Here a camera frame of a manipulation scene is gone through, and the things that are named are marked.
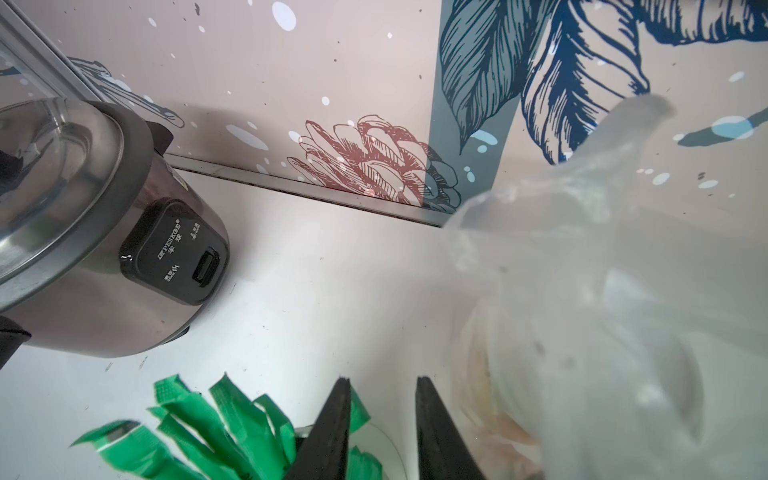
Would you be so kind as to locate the green straws bundle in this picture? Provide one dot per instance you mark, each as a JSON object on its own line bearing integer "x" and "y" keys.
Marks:
{"x": 229, "y": 436}

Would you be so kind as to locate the clear plastic carrier bag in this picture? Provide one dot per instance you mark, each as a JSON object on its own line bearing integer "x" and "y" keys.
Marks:
{"x": 565, "y": 250}

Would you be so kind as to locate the silver rice cooker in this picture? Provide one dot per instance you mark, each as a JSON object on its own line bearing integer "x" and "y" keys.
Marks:
{"x": 105, "y": 250}

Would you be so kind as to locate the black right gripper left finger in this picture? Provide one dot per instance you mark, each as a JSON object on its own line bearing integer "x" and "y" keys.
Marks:
{"x": 323, "y": 455}

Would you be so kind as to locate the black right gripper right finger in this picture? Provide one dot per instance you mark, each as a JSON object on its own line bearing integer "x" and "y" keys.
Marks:
{"x": 442, "y": 454}

